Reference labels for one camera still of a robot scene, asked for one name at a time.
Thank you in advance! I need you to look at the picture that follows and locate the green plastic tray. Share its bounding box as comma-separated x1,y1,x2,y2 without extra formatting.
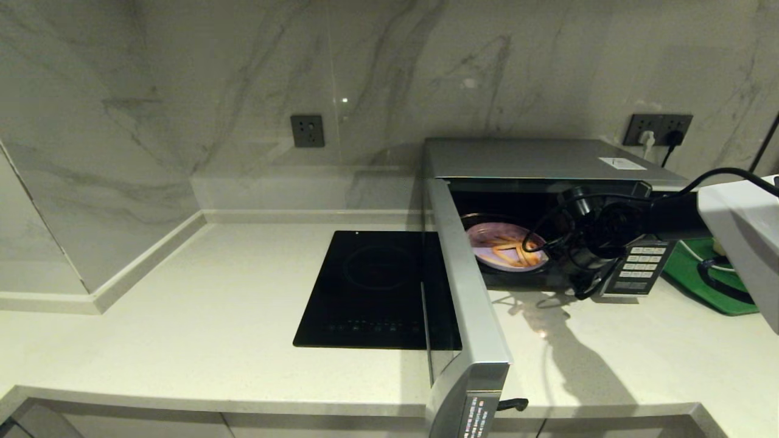
662,237,761,316

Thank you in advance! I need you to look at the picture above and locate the silver microwave oven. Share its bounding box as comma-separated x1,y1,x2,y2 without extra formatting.
424,137,691,297

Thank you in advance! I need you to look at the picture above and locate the black plug with cable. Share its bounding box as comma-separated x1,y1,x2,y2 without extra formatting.
661,128,685,167

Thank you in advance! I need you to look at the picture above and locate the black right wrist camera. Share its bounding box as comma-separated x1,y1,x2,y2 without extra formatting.
559,186,596,218

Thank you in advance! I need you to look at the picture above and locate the microwave door with dark glass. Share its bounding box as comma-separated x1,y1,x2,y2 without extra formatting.
420,178,529,438

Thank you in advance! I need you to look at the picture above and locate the grey single wall socket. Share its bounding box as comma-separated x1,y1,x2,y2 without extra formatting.
290,114,325,148

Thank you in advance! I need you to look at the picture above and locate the grey double wall socket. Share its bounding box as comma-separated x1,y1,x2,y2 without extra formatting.
623,113,694,147

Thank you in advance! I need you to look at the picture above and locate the black induction cooktop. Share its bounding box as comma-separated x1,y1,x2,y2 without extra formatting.
293,230,462,350

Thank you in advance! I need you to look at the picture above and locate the white power cable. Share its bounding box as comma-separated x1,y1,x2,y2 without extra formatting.
679,240,738,274

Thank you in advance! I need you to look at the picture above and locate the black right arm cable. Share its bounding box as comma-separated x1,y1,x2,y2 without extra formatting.
522,167,779,305

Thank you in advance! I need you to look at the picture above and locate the lilac round plate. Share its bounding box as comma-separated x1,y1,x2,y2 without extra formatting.
467,222,548,272

